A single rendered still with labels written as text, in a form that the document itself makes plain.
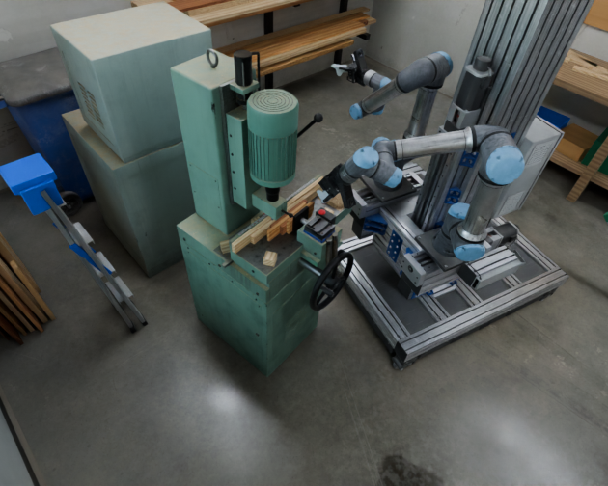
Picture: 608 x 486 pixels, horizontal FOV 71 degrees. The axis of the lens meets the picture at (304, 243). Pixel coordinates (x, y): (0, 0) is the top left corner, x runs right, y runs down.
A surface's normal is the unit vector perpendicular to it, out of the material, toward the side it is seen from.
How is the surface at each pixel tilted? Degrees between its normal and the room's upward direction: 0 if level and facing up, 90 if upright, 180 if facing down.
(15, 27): 90
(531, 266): 0
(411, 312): 0
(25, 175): 0
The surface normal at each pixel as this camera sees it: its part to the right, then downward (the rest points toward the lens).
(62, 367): 0.06, -0.68
